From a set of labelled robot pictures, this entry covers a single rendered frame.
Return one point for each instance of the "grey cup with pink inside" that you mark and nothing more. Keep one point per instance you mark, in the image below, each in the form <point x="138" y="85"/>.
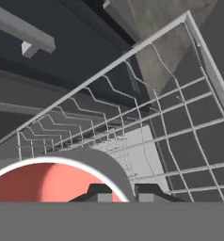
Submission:
<point x="51" y="183"/>

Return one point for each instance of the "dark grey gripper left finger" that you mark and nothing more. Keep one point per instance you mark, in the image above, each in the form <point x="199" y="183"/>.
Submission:
<point x="98" y="192"/>

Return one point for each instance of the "dark dishwasher door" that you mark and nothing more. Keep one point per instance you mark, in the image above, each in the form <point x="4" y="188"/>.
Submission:
<point x="70" y="56"/>

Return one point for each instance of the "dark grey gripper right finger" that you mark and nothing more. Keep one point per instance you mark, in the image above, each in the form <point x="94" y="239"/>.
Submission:
<point x="151" y="190"/>

